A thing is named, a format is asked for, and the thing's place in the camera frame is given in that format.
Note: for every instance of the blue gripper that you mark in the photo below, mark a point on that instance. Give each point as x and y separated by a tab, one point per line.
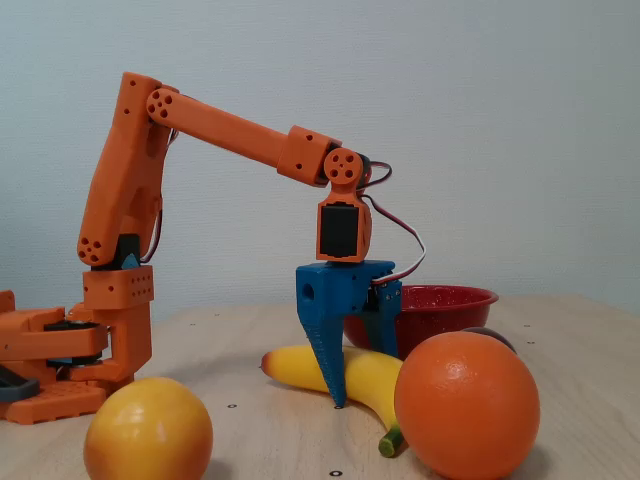
336	291

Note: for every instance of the yellow plastic toy banana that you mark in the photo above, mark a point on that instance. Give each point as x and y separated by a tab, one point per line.
295	367

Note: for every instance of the orange robot base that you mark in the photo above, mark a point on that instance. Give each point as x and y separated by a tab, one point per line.
45	400

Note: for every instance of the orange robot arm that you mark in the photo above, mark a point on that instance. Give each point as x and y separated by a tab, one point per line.
230	130

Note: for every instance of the red speckled enamel bowl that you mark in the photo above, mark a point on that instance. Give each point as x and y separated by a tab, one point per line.
440	315

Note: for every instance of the orange plastic toy orange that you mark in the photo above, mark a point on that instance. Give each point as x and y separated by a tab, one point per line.
465	405

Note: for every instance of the dark purple toy plum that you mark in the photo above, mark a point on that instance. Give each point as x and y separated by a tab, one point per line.
492	336

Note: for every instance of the yellow-orange plastic toy mango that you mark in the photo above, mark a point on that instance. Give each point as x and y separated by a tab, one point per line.
147	432

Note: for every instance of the black table clamp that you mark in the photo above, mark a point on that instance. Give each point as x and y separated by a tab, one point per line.
22	389

